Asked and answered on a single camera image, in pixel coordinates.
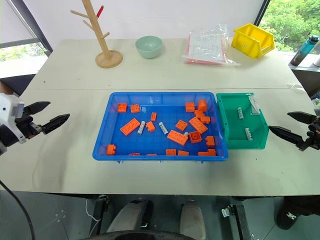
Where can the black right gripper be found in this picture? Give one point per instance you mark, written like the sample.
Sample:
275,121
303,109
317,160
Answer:
313,136

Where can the yellow plastic bin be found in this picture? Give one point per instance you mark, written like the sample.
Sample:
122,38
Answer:
246,41

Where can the wooden mug tree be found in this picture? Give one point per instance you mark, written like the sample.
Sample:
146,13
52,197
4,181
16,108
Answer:
109,58

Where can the dark window frame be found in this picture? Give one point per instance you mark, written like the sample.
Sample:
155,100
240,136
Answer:
264,11
32,23

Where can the blue plastic tray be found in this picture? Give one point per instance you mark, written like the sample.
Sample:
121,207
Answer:
160,146

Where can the black shoe with white logo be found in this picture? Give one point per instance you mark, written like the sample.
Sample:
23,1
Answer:
292,212

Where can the teal water bottle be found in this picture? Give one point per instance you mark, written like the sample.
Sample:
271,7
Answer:
302,51

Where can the red tube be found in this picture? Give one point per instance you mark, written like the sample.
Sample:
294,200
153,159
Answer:
100,11

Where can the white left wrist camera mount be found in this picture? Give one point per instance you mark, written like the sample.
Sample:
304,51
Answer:
8,107

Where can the grey robot left leg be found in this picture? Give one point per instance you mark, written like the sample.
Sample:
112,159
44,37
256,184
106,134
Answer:
127,218

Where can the clear plastic bag with papers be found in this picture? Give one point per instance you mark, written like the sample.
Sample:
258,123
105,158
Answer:
207,47

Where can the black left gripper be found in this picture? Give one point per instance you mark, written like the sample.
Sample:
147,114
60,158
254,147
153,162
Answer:
26,122

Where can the orange sloped building block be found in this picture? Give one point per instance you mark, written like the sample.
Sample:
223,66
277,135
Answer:
183,153

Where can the grey side table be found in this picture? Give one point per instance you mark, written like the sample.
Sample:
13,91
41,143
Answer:
306,77

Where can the green plastic bin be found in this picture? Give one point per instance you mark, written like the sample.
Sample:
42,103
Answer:
235,125

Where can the grey robot leg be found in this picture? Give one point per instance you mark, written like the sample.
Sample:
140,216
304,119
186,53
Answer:
192,221
127,218

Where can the black table leg with caster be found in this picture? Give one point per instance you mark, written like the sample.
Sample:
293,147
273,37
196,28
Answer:
237,217
100,210

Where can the white label card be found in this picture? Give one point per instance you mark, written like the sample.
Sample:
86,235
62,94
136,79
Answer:
254,105

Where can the grey robot right leg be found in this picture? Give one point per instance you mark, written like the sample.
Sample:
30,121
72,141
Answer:
192,221

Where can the pale green bowl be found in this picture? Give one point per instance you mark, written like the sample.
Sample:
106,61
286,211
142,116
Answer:
149,47

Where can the upside-down orange 2x2 building brick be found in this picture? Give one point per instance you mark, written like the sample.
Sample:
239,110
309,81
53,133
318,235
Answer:
195,137

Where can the orange small building block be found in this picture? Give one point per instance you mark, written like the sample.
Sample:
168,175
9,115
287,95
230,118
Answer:
150,126
153,116

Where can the orange flat building block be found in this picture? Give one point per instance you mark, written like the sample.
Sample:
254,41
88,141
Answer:
203,154

